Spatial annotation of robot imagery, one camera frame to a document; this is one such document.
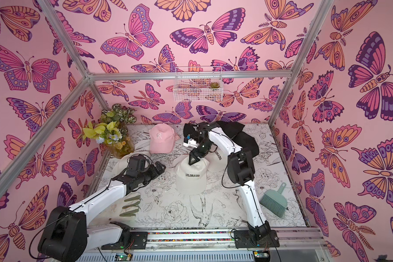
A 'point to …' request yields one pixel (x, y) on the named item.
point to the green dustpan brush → (274, 201)
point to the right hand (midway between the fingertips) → (195, 158)
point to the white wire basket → (198, 84)
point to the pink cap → (162, 138)
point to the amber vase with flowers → (112, 129)
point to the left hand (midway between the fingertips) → (162, 169)
